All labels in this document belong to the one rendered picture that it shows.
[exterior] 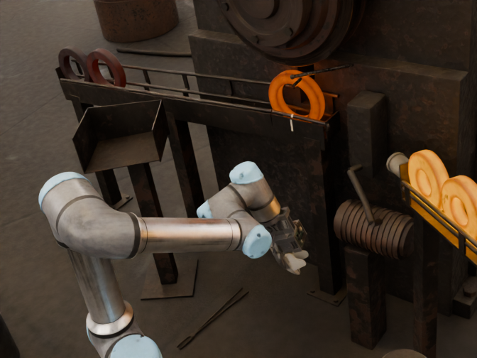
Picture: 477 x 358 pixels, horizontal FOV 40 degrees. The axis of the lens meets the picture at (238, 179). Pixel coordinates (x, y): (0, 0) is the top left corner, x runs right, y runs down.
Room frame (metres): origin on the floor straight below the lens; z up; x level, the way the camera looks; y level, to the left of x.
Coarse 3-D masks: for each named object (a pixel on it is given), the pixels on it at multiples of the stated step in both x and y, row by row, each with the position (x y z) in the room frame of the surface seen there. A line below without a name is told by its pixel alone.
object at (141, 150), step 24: (96, 120) 2.04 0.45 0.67; (120, 120) 2.02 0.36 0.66; (144, 120) 2.01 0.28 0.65; (96, 144) 2.01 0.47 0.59; (120, 144) 1.97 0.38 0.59; (144, 144) 1.93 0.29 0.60; (96, 168) 1.85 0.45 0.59; (144, 168) 1.88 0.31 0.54; (144, 192) 1.89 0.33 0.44; (144, 216) 1.89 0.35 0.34; (168, 264) 1.88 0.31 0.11; (192, 264) 1.97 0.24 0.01; (144, 288) 1.89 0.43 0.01; (168, 288) 1.86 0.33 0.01; (192, 288) 1.84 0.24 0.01
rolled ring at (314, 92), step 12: (288, 72) 1.77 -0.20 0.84; (300, 72) 1.76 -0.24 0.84; (276, 84) 1.79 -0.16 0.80; (300, 84) 1.73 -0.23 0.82; (312, 84) 1.72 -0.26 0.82; (276, 96) 1.80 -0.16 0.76; (312, 96) 1.71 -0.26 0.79; (276, 108) 1.80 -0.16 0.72; (288, 108) 1.80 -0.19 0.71; (312, 108) 1.71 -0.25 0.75; (324, 108) 1.71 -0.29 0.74
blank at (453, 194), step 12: (456, 180) 1.17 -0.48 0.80; (468, 180) 1.16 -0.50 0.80; (444, 192) 1.21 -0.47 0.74; (456, 192) 1.16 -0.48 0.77; (468, 192) 1.12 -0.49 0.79; (444, 204) 1.21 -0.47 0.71; (456, 204) 1.18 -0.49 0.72; (468, 204) 1.11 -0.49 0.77; (456, 216) 1.17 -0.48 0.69; (468, 216) 1.11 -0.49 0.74; (468, 228) 1.11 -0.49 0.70
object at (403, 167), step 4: (400, 164) 1.38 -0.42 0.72; (404, 164) 1.38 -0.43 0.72; (400, 168) 1.38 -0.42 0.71; (404, 168) 1.38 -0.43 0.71; (400, 172) 1.37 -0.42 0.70; (404, 172) 1.38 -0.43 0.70; (400, 176) 1.37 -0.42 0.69; (404, 176) 1.38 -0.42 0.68; (408, 176) 1.38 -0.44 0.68; (400, 180) 1.37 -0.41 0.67; (408, 180) 1.38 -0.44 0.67; (400, 184) 1.37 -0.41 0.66; (400, 188) 1.37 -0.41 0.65; (404, 192) 1.37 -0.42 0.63; (404, 196) 1.37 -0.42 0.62
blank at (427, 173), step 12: (420, 156) 1.32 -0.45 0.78; (432, 156) 1.30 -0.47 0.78; (408, 168) 1.37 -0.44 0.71; (420, 168) 1.32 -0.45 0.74; (432, 168) 1.26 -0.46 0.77; (444, 168) 1.26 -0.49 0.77; (420, 180) 1.33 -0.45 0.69; (432, 180) 1.26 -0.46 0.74; (444, 180) 1.24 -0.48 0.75; (420, 192) 1.31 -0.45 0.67; (432, 192) 1.26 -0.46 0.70
